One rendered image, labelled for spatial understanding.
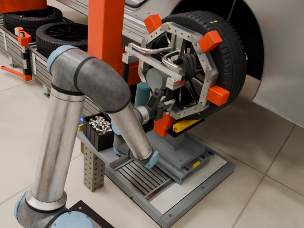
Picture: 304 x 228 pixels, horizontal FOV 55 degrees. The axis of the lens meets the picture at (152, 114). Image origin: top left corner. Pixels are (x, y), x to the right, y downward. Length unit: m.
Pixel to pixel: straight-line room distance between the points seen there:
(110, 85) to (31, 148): 1.66
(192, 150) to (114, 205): 0.68
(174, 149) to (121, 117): 1.21
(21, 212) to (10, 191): 0.93
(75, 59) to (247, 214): 1.69
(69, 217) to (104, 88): 0.51
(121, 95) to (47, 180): 0.42
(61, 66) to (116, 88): 0.18
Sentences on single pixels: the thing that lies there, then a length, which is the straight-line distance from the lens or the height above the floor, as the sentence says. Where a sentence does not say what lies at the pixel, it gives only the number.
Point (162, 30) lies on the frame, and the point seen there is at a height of 1.07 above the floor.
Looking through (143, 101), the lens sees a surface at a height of 0.65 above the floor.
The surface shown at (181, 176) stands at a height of 0.17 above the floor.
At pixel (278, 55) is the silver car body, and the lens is 1.76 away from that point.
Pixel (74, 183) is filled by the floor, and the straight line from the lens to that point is 2.14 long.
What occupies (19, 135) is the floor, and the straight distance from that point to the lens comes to 2.58.
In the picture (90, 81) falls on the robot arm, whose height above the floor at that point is 1.19.
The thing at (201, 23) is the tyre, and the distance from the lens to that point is 1.66.
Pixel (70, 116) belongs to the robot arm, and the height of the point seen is 1.04.
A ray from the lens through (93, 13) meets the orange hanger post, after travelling 1.90.
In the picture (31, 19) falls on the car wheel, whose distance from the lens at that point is 3.56.
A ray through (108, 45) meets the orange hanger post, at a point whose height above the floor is 0.89.
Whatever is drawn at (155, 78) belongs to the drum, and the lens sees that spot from 1.62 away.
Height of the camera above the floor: 1.60
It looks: 34 degrees down
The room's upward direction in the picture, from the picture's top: 10 degrees clockwise
